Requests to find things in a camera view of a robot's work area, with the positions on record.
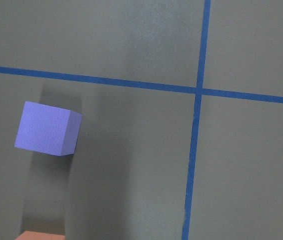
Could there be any purple foam block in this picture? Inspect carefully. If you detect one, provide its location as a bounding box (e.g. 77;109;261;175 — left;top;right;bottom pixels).
14;101;83;156

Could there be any orange foam block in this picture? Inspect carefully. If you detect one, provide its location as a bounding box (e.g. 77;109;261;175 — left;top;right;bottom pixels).
15;231;66;240

